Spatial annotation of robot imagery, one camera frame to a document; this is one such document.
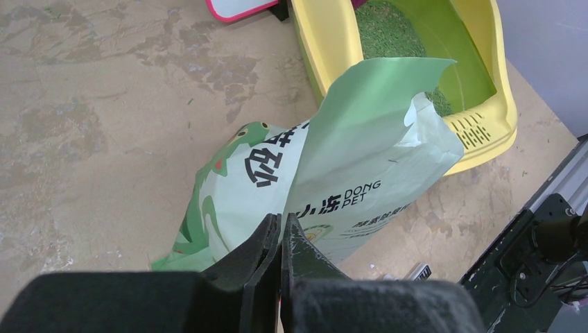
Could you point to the aluminium frame rail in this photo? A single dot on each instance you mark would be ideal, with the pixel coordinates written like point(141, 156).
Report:
point(568, 180)

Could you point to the yellow sifting litter tray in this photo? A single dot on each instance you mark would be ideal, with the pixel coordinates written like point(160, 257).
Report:
point(330, 43)

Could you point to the green cat litter bag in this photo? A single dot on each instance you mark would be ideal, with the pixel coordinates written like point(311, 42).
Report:
point(375, 145)

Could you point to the purple plastic litter scoop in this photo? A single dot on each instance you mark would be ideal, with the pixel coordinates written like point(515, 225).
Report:
point(358, 3)

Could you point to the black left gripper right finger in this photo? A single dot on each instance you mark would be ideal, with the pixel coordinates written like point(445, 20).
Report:
point(317, 297)

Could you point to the pink framed whiteboard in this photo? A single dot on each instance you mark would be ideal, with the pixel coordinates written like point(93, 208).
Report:
point(228, 11)

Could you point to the green cat litter granules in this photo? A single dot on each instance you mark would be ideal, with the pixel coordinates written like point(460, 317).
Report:
point(385, 32)

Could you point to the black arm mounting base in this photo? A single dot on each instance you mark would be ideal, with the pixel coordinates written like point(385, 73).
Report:
point(517, 292)

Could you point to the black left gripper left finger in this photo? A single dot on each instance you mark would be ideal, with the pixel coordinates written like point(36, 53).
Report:
point(239, 293)

